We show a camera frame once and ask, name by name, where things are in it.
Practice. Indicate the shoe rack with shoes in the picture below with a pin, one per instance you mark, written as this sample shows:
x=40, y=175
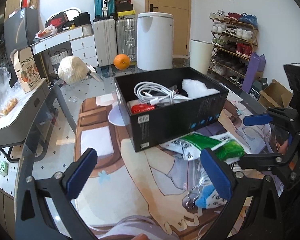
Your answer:
x=232, y=45

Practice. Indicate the white dresser with drawers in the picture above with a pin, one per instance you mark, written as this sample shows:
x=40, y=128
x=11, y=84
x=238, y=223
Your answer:
x=82, y=45

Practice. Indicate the grey side table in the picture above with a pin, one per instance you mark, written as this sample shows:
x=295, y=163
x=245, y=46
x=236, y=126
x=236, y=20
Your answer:
x=19, y=112

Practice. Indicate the teal suitcase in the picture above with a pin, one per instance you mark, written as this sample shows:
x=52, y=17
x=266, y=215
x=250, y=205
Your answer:
x=104, y=1

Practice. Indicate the red and white pouch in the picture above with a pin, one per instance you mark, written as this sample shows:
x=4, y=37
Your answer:
x=142, y=108

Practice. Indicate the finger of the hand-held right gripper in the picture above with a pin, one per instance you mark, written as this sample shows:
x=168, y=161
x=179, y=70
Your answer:
x=256, y=120
x=262, y=160

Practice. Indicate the dark grey refrigerator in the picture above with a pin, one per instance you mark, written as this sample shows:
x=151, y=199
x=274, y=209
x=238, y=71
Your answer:
x=19, y=30

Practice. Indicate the black cardboard box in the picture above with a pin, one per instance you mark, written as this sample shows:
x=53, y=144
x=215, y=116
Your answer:
x=165, y=127

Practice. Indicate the dark green small box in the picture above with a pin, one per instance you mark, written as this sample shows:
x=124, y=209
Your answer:
x=255, y=90

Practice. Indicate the silver suitcase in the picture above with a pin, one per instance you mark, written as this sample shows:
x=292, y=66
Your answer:
x=126, y=38

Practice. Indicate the printed fruit carton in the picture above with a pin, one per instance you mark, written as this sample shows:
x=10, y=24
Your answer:
x=28, y=70

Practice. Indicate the purple rolled mat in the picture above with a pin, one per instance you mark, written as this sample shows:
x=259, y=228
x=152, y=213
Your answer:
x=253, y=72

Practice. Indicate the white round bin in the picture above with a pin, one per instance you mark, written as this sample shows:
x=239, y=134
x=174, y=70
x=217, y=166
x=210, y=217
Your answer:
x=155, y=42

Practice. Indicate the green small item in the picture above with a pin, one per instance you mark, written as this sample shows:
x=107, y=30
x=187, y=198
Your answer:
x=3, y=168

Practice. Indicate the plastic bag of bread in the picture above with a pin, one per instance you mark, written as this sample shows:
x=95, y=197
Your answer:
x=2, y=90

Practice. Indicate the white suitcase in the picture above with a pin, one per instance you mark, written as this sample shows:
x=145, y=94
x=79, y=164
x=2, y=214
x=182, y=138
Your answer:
x=104, y=42

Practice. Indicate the white printed packet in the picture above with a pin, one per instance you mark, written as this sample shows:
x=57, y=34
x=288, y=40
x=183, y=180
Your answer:
x=177, y=146

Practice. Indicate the woven basket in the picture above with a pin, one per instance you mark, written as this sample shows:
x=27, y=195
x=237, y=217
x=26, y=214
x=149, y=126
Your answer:
x=59, y=58

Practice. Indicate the brown flat carton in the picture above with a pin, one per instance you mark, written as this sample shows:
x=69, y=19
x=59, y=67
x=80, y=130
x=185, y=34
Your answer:
x=34, y=0

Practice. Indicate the black bag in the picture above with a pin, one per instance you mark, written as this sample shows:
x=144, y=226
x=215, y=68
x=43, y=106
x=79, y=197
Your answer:
x=81, y=19

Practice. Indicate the white paper roll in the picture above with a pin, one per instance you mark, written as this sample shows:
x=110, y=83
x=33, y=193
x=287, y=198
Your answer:
x=202, y=56

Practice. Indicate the bagged napa cabbage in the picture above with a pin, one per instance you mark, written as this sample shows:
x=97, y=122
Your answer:
x=72, y=70

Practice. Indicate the wooden door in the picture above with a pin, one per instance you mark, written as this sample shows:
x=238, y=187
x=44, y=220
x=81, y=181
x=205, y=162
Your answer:
x=170, y=17

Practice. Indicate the orange fruit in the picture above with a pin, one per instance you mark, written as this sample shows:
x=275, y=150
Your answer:
x=121, y=61

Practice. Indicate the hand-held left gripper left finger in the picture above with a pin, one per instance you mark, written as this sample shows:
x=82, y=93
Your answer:
x=82, y=172

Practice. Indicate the red flat box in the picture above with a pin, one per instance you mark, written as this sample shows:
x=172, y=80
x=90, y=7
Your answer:
x=25, y=0

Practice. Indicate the black flat box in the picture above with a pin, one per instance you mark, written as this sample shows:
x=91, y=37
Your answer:
x=123, y=5

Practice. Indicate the green packet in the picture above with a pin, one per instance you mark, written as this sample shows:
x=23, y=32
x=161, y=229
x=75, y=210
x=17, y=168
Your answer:
x=205, y=141

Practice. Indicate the plastic bag of food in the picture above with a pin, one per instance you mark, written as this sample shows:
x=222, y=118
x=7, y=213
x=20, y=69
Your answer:
x=45, y=32

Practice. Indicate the red and black shoe box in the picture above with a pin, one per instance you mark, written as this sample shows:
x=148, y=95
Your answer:
x=56, y=20

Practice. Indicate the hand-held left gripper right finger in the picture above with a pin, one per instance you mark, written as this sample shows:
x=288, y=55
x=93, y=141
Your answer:
x=216, y=172

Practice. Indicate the white round disc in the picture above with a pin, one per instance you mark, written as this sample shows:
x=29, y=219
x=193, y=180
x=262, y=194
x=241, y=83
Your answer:
x=117, y=117

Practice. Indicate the open brown cardboard box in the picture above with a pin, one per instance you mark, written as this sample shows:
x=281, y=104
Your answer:
x=275, y=95

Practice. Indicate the printed table mat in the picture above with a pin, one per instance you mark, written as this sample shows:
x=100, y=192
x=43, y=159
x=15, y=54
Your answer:
x=129, y=187

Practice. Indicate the white foam piece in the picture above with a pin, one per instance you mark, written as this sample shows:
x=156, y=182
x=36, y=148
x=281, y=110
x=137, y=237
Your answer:
x=195, y=87

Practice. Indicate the yellow and black box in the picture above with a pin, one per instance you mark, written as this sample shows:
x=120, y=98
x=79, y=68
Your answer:
x=126, y=14

